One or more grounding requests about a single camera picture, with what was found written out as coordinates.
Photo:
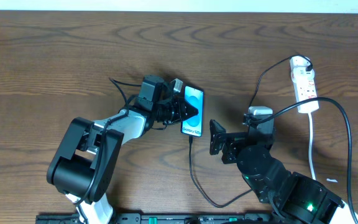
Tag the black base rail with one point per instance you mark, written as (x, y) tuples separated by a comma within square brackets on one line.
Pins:
[(136, 218)]

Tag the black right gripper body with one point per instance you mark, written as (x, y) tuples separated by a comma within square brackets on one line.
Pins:
[(227, 142)]

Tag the small white paper scrap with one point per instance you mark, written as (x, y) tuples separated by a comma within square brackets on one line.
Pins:
[(332, 180)]

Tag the white power strip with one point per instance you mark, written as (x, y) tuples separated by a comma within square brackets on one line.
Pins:
[(304, 87)]

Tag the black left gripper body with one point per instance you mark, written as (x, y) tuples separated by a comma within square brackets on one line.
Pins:
[(178, 109)]

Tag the blue Galaxy smartphone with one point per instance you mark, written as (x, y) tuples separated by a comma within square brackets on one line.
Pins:
[(192, 124)]

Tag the white USB charger plug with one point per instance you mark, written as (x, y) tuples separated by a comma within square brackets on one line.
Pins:
[(301, 61)]

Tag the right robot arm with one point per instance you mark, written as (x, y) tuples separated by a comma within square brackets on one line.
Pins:
[(295, 198)]

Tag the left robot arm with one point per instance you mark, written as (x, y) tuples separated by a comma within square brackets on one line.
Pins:
[(84, 162)]

